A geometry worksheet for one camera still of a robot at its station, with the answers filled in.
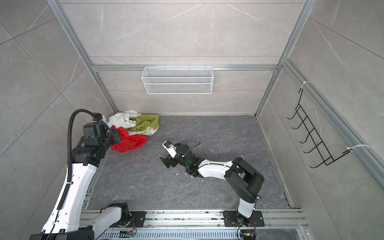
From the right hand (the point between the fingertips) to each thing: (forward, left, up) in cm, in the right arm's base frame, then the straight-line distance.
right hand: (167, 150), depth 84 cm
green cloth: (+27, +19, -3) cm, 33 cm away
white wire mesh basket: (+46, +5, +17) cm, 49 cm away
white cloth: (+23, +32, +3) cm, 40 cm away
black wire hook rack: (-11, -71, +18) cm, 74 cm away
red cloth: (+6, +23, +2) cm, 24 cm away
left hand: (+1, +24, +19) cm, 30 cm away
